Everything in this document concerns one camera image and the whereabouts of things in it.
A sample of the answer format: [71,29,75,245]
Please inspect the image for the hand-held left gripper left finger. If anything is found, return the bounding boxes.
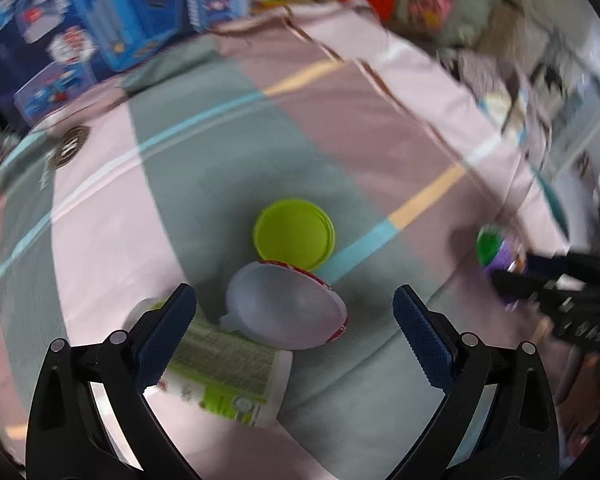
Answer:
[26,282,201,480]

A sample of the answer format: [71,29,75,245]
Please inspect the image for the purple cup with green lid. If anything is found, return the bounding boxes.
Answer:
[475,225,528,311]

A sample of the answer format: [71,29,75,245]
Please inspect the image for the large blue toy box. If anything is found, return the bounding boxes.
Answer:
[0,0,196,126]

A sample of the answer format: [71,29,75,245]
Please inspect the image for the lime green round lid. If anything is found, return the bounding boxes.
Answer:
[252,200,337,272]

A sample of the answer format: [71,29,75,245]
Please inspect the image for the pink striped blanket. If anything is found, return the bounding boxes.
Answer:
[0,0,576,480]

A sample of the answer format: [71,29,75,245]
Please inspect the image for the white tub with green label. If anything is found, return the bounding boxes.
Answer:
[122,297,294,428]

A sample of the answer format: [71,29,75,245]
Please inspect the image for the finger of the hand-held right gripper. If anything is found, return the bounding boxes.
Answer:
[525,252,600,291]
[490,270,600,346]

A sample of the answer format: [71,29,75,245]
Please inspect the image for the round black badge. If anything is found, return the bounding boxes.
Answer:
[50,126,90,168]

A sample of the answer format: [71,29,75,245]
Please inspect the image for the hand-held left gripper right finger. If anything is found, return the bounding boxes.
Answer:
[392,284,560,480]

